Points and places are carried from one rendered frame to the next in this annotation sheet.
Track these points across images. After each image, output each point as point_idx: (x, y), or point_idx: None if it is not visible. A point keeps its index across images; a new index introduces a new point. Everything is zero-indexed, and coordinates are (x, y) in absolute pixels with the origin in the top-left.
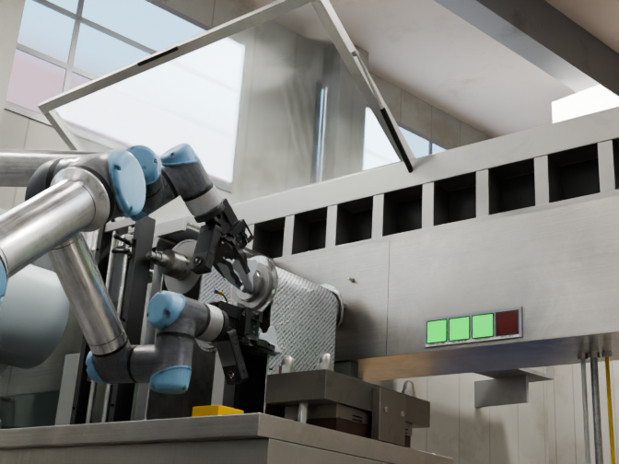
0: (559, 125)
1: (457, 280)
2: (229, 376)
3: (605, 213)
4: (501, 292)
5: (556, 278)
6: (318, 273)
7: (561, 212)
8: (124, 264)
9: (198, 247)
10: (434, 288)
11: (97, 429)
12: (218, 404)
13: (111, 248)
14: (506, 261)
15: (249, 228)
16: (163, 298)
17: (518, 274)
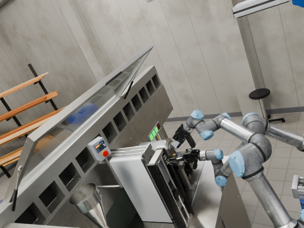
0: (144, 76)
1: (147, 122)
2: (197, 166)
3: (158, 94)
4: (154, 120)
5: (159, 111)
6: (121, 143)
7: (153, 97)
8: (167, 168)
9: (191, 140)
10: (145, 127)
11: (222, 197)
12: (187, 179)
13: (160, 168)
14: (151, 112)
15: (176, 130)
16: (221, 150)
17: (154, 114)
